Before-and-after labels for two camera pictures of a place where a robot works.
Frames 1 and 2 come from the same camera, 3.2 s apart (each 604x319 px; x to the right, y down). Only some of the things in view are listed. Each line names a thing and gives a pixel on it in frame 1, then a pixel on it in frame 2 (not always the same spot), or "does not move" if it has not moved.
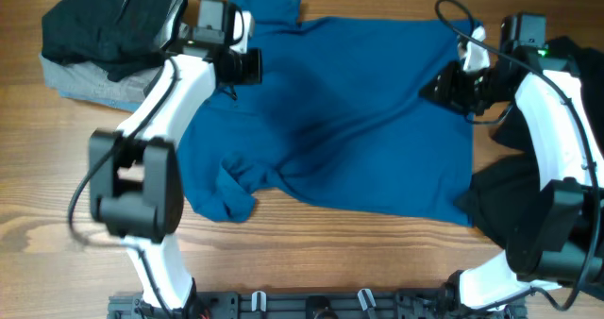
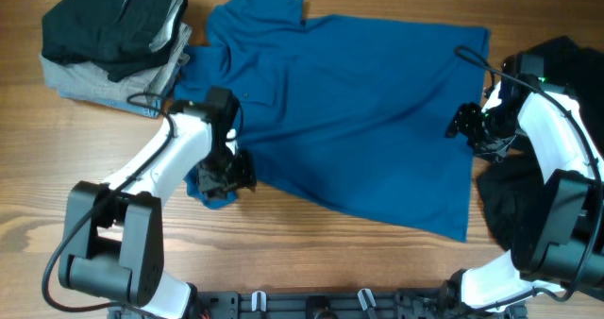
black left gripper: [252, 67] to [243, 172]
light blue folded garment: [131, 106] does not move
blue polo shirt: [339, 122] does not move
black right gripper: [448, 89] to [464, 121]
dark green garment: [509, 189] does not move
